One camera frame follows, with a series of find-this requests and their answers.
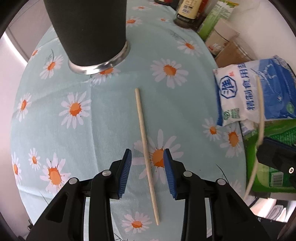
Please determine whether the daisy print tablecloth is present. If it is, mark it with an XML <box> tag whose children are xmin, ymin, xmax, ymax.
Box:
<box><xmin>11</xmin><ymin>1</ymin><xmax>246</xmax><ymax>240</ymax></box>

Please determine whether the dark soy sauce bottle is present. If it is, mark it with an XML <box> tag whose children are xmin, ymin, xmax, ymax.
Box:
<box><xmin>173</xmin><ymin>0</ymin><xmax>202</xmax><ymax>29</ymax></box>

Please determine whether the brown spice jar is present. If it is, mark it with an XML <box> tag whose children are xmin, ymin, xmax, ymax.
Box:
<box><xmin>215</xmin><ymin>37</ymin><xmax>257</xmax><ymax>68</ymax></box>

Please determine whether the blue white salt bag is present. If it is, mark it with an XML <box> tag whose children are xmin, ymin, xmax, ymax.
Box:
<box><xmin>213</xmin><ymin>55</ymin><xmax>295</xmax><ymax>126</ymax></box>

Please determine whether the green package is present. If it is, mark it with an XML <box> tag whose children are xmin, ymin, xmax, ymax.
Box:
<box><xmin>240</xmin><ymin>119</ymin><xmax>295</xmax><ymax>193</ymax></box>

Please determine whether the green seasoning bag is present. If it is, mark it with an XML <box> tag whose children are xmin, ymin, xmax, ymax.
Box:
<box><xmin>197</xmin><ymin>0</ymin><xmax>239</xmax><ymax>41</ymax></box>

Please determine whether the bamboo chopstick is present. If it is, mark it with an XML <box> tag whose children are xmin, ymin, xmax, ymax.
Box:
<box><xmin>243</xmin><ymin>75</ymin><xmax>265</xmax><ymax>201</ymax></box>
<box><xmin>135</xmin><ymin>88</ymin><xmax>160</xmax><ymax>226</ymax></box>

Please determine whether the black utensil holder cup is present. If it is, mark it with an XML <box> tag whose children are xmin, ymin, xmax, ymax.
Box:
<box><xmin>44</xmin><ymin>0</ymin><xmax>130</xmax><ymax>75</ymax></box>

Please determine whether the beige seasoning jar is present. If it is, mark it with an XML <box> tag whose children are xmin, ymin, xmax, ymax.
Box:
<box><xmin>205</xmin><ymin>18</ymin><xmax>240</xmax><ymax>56</ymax></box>

